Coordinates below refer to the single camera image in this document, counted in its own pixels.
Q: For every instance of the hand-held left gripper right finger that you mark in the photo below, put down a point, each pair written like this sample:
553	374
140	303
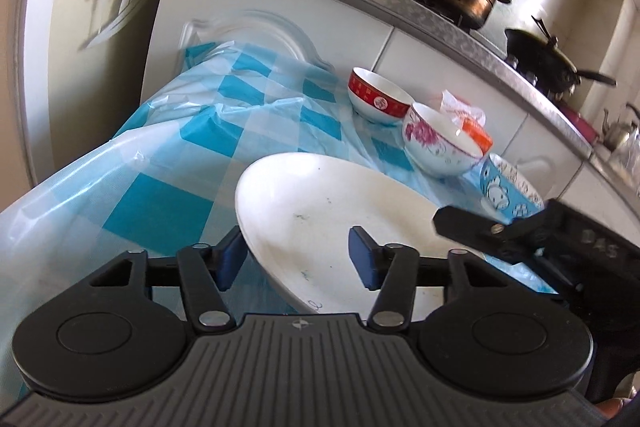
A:
362	254

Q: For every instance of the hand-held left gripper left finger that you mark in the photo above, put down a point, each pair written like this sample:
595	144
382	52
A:
231	257

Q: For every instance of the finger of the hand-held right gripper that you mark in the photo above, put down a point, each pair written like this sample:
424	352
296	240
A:
465	227

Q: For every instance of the white plate with flower print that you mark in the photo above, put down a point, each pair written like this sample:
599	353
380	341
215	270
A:
310	207

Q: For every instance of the red bowl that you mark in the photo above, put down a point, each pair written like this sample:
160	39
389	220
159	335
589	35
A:
370	99

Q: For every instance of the person's right hand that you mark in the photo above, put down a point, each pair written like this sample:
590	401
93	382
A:
612	407

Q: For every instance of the blue cartoon bowl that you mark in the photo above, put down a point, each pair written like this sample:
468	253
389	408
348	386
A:
500	197

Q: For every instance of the pink floral bowl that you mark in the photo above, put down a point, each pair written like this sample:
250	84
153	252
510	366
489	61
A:
430	152

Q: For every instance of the orange packet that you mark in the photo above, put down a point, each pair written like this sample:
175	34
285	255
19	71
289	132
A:
480	137

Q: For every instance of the white printed plastic bag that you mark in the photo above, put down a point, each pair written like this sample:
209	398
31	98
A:
457	107

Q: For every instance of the blue checked plastic tablecloth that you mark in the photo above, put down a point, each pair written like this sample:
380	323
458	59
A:
200	107

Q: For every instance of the steel kettle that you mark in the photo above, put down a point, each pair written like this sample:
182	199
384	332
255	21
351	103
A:
617	134

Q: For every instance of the dark pink basin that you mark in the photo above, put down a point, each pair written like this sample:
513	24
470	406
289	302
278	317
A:
582	124

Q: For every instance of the gas stove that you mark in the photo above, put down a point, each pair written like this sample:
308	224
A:
537	84

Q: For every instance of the black wok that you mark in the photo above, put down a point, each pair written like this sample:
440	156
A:
540	57

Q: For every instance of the silver refrigerator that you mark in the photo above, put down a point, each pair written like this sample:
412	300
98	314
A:
50	7

